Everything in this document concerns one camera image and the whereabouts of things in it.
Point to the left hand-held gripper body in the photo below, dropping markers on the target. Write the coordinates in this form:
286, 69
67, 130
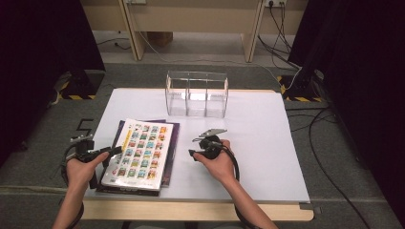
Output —
84, 151

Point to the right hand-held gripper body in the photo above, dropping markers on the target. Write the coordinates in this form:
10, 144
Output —
210, 148

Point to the white book with picture grid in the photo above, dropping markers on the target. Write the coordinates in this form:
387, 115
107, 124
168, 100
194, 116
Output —
140, 152

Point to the dark magazine with red label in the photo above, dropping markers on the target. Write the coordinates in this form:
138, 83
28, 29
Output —
133, 192

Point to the clear acrylic book rack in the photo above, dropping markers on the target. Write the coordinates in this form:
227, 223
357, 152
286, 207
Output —
197, 108

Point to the person's right hand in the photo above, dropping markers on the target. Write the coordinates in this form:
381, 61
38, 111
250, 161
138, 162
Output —
219, 167

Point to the person's left hand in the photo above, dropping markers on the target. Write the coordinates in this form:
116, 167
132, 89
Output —
81, 173

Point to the white table cover sheet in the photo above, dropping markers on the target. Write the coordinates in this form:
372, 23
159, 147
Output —
248, 152

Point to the light wooden table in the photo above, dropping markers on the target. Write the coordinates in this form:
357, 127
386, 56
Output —
191, 211

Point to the black stand base striped tape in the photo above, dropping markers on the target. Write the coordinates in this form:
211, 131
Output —
301, 89
82, 86

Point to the black curtain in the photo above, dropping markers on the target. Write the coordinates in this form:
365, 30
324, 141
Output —
38, 63
366, 79

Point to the brown cardboard box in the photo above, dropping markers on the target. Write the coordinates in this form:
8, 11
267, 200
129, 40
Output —
160, 38

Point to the beige wooden desk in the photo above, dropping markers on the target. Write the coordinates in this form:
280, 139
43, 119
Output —
191, 16

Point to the white power strip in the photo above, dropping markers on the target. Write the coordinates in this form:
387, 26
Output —
136, 1

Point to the grey table corner bracket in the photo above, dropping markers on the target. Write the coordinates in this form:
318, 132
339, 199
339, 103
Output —
315, 210

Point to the white wall socket with plugs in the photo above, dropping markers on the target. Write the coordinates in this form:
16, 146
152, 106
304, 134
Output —
275, 3

